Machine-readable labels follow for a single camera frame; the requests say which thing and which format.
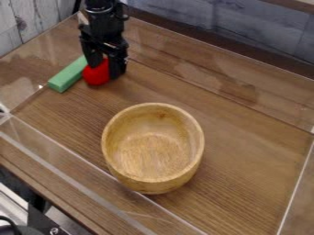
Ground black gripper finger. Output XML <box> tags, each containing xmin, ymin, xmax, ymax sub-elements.
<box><xmin>106</xmin><ymin>47</ymin><xmax>126</xmax><ymax>80</ymax></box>
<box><xmin>80</xmin><ymin>34</ymin><xmax>102</xmax><ymax>68</ymax></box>

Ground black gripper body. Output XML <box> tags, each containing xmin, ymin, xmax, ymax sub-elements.
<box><xmin>77</xmin><ymin>7</ymin><xmax>129</xmax><ymax>51</ymax></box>

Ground red plush fruit green stem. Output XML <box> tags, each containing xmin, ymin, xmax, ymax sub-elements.
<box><xmin>82</xmin><ymin>59</ymin><xmax>109</xmax><ymax>85</ymax></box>

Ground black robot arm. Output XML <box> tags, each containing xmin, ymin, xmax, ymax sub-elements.
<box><xmin>78</xmin><ymin>0</ymin><xmax>128</xmax><ymax>84</ymax></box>

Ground green rectangular block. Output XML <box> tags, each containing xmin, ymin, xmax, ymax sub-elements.
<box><xmin>48</xmin><ymin>56</ymin><xmax>86</xmax><ymax>93</ymax></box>

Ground wooden bowl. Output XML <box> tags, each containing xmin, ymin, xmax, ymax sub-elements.
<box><xmin>100</xmin><ymin>103</ymin><xmax>204</xmax><ymax>195</ymax></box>

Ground clear acrylic enclosure walls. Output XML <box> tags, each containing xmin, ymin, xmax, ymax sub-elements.
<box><xmin>0</xmin><ymin>18</ymin><xmax>314</xmax><ymax>235</ymax></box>

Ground black bracket with cable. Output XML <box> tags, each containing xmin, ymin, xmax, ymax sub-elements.
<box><xmin>0</xmin><ymin>206</ymin><xmax>70</xmax><ymax>235</ymax></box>

